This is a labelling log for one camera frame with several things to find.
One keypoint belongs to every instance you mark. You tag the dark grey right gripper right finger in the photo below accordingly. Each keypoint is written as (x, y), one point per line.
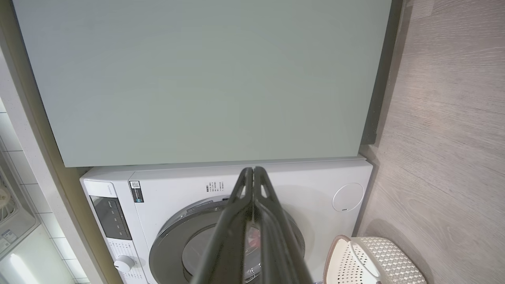
(276, 244)

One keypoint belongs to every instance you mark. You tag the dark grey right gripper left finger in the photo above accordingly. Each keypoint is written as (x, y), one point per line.
(230, 236)

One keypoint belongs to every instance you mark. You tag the round glass washer door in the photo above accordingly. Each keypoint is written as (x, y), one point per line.
(169, 246)

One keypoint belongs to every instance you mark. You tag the white front-load washing machine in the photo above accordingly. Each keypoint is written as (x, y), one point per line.
(307, 228)

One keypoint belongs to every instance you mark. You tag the cream perforated laundry basket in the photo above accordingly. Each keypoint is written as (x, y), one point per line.
(378, 260)

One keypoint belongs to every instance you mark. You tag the white washing machine dial knob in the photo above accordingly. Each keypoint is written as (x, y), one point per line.
(124, 264)

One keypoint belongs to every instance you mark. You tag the dark washing machine display panel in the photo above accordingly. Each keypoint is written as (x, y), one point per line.
(112, 219)

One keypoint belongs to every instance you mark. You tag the round white filter cover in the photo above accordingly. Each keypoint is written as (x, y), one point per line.
(348, 197)

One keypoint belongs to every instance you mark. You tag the QR code sticker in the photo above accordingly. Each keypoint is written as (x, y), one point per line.
(136, 191)

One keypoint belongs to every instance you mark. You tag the pale green cabinet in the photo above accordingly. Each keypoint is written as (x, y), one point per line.
(197, 79)

